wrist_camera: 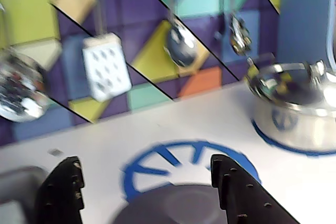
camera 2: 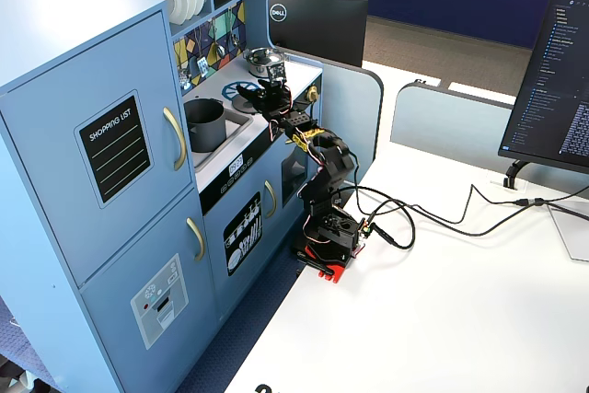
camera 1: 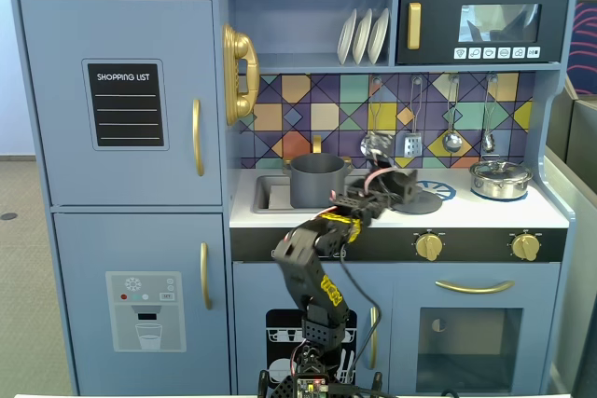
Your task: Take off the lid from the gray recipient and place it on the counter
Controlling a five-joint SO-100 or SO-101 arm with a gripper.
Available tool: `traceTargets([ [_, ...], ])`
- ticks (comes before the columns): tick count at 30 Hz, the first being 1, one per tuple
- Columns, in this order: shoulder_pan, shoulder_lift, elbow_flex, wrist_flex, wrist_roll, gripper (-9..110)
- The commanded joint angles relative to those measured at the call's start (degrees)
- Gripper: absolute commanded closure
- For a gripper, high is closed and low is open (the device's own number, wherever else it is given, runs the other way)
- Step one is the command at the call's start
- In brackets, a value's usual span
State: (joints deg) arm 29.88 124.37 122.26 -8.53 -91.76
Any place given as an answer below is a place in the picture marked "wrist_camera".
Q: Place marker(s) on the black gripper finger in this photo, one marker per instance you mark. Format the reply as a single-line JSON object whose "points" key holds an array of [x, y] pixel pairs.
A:
{"points": [[244, 200], [60, 195]]}

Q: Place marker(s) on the gray pot lid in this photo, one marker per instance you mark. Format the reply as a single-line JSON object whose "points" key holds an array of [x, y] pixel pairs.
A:
{"points": [[170, 205]]}

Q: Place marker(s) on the silver pot lid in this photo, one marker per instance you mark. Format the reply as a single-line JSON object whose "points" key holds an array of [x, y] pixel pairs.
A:
{"points": [[291, 90]]}

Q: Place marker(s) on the gray toy sink basin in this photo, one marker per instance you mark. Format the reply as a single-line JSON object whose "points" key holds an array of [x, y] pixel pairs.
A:
{"points": [[15, 182]]}

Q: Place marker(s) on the blue toy play kitchen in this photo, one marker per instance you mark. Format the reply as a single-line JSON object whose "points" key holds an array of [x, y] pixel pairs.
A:
{"points": [[105, 142]]}

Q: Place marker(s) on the blue burner print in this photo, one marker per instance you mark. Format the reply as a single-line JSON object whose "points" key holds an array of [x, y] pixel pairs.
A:
{"points": [[130, 182]]}

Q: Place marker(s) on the silver toy pot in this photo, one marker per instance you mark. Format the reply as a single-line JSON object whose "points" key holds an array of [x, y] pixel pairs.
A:
{"points": [[288, 121]]}

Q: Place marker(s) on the white plastic grater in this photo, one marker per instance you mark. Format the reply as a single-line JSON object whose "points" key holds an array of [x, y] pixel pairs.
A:
{"points": [[107, 69]]}

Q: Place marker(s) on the silver hanging whisk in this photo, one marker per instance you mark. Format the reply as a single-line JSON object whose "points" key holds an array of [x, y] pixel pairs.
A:
{"points": [[239, 35]]}

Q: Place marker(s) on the silver ladle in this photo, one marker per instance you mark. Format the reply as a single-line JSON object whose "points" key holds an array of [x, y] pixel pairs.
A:
{"points": [[182, 45]]}

